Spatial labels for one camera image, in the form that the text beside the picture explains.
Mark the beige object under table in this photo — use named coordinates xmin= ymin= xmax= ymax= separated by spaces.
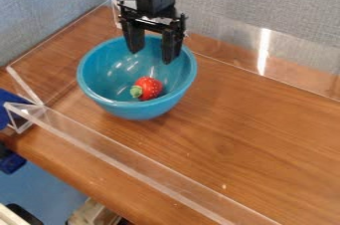
xmin=66 ymin=198 xmax=122 ymax=225

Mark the blue clamp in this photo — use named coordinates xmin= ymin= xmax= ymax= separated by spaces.
xmin=0 ymin=88 xmax=30 ymax=174

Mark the white and black object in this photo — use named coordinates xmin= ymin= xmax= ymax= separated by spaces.
xmin=0 ymin=203 xmax=44 ymax=225

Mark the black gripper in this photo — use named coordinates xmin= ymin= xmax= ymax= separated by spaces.
xmin=118 ymin=0 xmax=185 ymax=65

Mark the clear acrylic barrier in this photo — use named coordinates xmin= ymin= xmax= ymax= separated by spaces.
xmin=0 ymin=4 xmax=340 ymax=225

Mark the red strawberry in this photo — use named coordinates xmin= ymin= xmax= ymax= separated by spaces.
xmin=130 ymin=77 xmax=164 ymax=101

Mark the blue bowl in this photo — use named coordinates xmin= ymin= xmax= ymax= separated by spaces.
xmin=76 ymin=35 xmax=197 ymax=120

